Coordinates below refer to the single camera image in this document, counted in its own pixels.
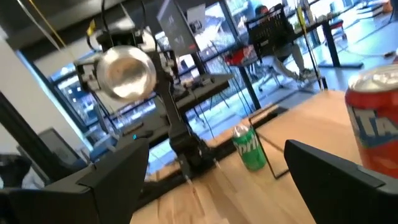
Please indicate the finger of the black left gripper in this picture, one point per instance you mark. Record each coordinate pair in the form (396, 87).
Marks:
(87, 76)

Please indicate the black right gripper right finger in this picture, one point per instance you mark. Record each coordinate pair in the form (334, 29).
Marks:
(342, 193)

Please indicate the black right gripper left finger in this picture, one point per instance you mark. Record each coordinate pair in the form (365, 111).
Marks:
(93, 196)

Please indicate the green soda can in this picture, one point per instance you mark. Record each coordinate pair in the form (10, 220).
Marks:
(250, 149)
(126, 73)

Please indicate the red soda can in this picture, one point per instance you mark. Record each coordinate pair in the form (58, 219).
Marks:
(377, 124)

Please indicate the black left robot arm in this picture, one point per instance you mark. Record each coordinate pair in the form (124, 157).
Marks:
(178, 124)

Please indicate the yellow gripper tag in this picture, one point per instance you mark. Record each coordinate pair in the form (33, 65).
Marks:
(91, 28)

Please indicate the dark grey monitor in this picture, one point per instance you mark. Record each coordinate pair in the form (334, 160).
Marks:
(177, 28)

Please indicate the red fabric item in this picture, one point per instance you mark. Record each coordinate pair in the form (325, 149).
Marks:
(237, 57)

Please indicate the person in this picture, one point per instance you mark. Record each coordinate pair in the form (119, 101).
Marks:
(289, 53)

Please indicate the black leg desk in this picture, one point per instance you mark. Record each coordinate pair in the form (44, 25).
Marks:
(332, 40)

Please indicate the black aluminium table frame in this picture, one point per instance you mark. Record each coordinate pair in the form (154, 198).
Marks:
(161, 186)

